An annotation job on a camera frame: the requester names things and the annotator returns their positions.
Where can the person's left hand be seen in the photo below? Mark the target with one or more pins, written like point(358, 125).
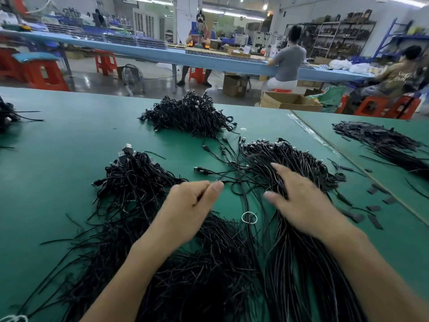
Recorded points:
point(184, 214)

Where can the person's right hand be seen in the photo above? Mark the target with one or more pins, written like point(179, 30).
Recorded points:
point(308, 208)

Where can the pile of white bags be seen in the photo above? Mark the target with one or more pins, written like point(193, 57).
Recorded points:
point(350, 66)

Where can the green bag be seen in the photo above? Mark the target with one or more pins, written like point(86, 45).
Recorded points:
point(330, 98)

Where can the blue metal rack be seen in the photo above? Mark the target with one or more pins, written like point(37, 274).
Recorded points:
point(403, 36)

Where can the long blue workbench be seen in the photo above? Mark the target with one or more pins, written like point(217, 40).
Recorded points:
point(177, 57)

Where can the metal storage shelf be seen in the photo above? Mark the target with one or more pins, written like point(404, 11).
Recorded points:
point(338, 35)

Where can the red plastic stool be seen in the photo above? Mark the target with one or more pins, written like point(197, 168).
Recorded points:
point(106, 63)
point(373, 107)
point(8, 65)
point(198, 75)

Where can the open cardboard box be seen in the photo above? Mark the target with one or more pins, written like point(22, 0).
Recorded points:
point(291, 102)

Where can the small cardboard box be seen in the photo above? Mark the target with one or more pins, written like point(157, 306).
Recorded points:
point(236, 86)

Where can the white pillar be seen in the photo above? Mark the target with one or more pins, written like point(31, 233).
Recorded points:
point(187, 18)

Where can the grey floor fan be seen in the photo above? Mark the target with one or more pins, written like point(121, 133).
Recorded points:
point(132, 79)

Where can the red stool with blue seat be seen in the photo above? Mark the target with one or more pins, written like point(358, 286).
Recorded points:
point(43, 73)

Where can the person's right forearm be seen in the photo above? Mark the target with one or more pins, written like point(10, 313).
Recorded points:
point(382, 278)

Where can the person's left forearm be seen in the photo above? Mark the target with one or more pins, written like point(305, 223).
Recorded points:
point(124, 288)

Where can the scattered dark tie pieces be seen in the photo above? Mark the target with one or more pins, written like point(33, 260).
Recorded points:
point(375, 222)

